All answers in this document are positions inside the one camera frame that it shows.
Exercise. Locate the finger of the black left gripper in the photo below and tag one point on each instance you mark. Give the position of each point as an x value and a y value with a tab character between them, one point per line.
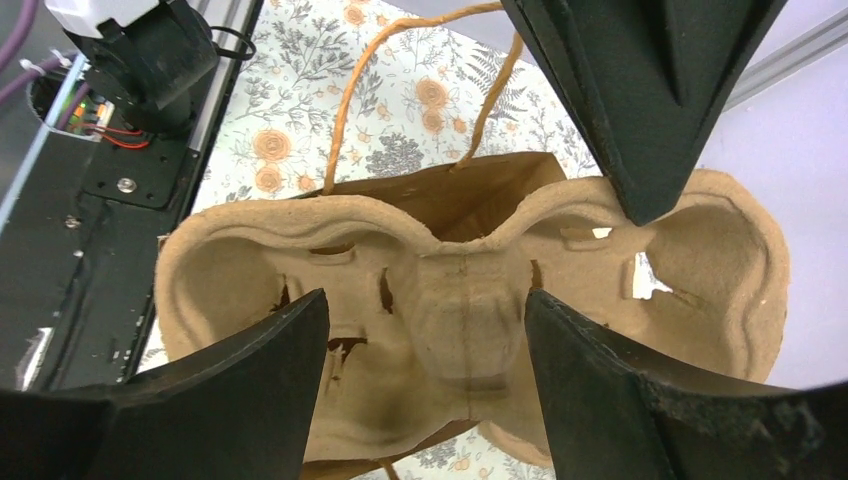
644	81

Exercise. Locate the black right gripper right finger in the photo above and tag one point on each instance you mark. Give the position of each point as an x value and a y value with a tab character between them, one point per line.
616	409

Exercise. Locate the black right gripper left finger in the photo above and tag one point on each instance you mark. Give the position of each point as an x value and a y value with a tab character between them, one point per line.
240	408

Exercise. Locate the brown pulp cup carrier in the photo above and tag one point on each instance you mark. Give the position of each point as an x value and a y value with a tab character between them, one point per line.
706	284

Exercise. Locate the floral table mat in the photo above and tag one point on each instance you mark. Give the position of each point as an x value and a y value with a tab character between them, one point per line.
402	111

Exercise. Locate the aluminium frame rail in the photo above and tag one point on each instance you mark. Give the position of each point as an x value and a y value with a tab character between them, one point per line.
218	73

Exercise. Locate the green brown paper bag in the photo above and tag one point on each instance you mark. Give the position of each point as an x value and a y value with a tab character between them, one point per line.
450	192

